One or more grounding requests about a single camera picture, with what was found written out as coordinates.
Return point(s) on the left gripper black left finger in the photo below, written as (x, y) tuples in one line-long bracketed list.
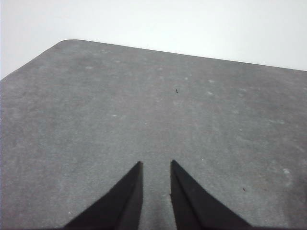
[(120, 210)]

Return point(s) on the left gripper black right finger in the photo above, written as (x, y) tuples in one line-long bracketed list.
[(196, 208)]

